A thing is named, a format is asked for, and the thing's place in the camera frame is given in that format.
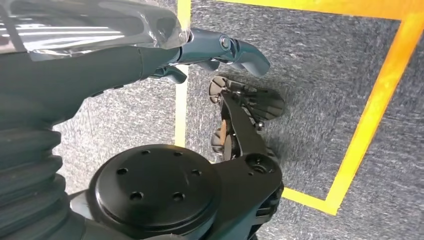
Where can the yellow floor tape square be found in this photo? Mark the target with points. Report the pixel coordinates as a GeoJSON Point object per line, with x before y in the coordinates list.
{"type": "Point", "coordinates": [381, 99]}

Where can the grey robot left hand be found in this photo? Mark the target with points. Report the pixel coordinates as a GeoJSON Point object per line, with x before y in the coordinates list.
{"type": "Point", "coordinates": [66, 73]}

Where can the black robot left leg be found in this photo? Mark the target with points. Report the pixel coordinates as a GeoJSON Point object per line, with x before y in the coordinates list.
{"type": "Point", "coordinates": [155, 185]}

